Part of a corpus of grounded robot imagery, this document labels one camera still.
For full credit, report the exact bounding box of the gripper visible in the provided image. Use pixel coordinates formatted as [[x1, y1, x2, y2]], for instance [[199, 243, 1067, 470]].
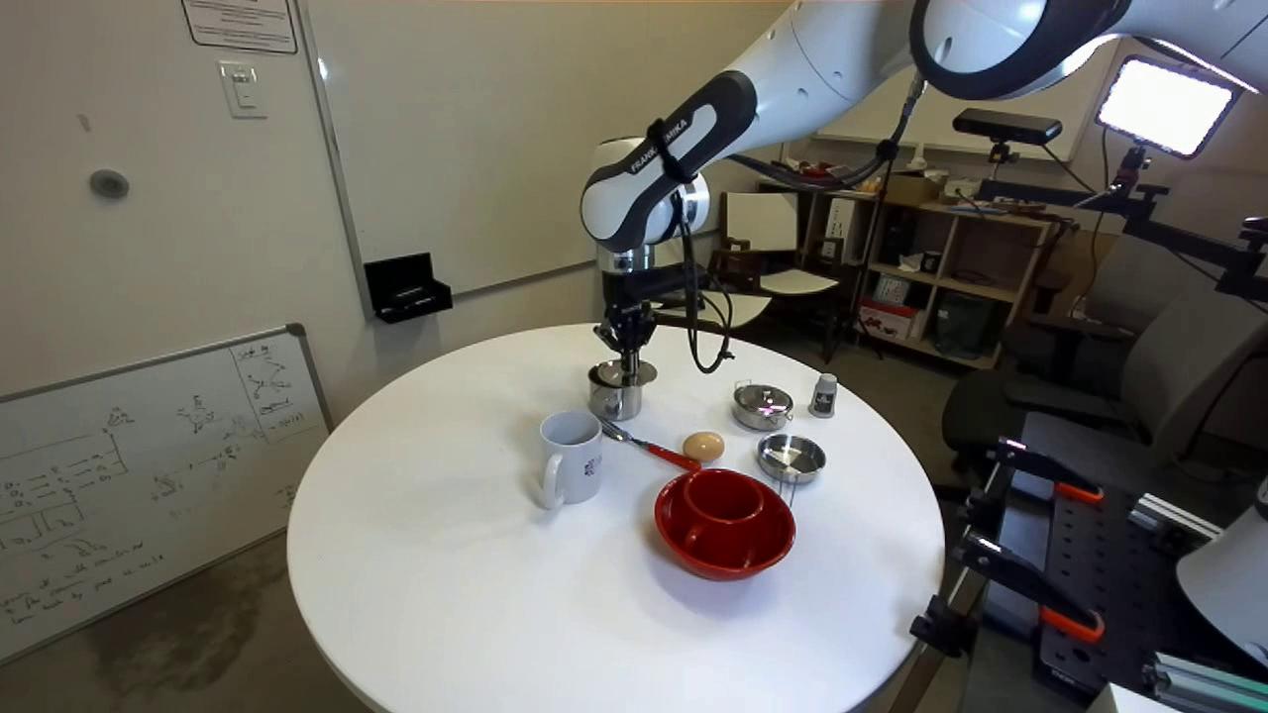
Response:
[[593, 268, 663, 383]]

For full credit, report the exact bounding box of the tall silver pot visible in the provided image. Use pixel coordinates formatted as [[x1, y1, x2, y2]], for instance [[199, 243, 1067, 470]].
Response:
[[587, 366, 646, 423]]

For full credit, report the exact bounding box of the white mug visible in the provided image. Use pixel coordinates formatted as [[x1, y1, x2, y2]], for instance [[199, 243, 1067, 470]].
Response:
[[538, 410, 604, 512]]

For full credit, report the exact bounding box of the small silver pot lid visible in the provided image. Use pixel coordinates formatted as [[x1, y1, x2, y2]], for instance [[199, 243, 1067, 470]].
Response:
[[733, 382, 794, 416]]

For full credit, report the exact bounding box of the small silver pot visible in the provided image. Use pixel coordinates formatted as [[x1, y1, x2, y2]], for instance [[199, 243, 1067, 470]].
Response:
[[731, 381, 796, 434]]

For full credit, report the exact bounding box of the white chair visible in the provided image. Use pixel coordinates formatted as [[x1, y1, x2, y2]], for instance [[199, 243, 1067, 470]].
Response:
[[652, 190, 842, 335]]

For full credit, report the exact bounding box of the red cup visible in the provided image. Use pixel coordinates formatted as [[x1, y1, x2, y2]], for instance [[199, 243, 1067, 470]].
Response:
[[681, 470, 767, 544]]

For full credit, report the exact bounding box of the silver pan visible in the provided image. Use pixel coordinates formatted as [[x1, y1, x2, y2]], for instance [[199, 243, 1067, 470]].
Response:
[[756, 433, 828, 487]]

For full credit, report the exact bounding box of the black marker tray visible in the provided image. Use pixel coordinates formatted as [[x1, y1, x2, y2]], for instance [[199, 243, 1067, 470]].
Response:
[[363, 252, 455, 326]]

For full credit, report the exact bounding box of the red bowl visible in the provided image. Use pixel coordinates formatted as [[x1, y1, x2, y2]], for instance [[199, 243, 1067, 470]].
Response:
[[653, 467, 797, 583]]

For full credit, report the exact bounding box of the wooden shelf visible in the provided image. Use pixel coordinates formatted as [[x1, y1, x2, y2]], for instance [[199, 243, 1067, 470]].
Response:
[[757, 176, 1057, 372]]

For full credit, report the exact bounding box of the black orange clamp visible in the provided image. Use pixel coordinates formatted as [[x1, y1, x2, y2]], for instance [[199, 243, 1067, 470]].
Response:
[[965, 437, 1107, 507], [909, 529, 1108, 657]]

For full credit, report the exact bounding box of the paper notice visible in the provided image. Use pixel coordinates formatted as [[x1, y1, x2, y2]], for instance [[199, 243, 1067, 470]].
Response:
[[180, 0, 299, 55]]

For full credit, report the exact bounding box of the whiteboard with writing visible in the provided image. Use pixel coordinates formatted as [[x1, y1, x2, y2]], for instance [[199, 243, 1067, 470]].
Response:
[[0, 322, 335, 667]]

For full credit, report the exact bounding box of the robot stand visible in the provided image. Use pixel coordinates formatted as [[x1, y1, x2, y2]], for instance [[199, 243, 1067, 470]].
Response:
[[909, 436, 1268, 713]]

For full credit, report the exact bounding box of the grey office chair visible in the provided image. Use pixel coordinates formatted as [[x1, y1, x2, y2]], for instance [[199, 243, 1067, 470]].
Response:
[[940, 232, 1268, 478]]

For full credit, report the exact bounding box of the light panel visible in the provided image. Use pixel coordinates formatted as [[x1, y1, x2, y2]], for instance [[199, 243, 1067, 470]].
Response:
[[1094, 53, 1245, 199]]

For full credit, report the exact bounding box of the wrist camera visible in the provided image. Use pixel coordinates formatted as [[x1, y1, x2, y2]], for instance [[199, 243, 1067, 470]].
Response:
[[652, 264, 716, 310]]

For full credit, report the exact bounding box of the red handled spoon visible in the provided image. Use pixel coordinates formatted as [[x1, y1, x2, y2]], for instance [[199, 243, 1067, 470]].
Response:
[[597, 416, 703, 473]]

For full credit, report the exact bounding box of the large wall whiteboard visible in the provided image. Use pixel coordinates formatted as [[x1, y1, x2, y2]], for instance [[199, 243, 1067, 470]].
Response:
[[296, 0, 795, 325]]

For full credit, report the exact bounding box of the wall switch plate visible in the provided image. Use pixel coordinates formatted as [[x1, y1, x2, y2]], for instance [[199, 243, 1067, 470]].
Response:
[[218, 60, 269, 121]]

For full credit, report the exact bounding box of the aluminium rail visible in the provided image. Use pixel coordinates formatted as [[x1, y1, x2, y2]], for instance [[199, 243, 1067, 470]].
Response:
[[1128, 491, 1222, 542], [1147, 651, 1268, 713]]

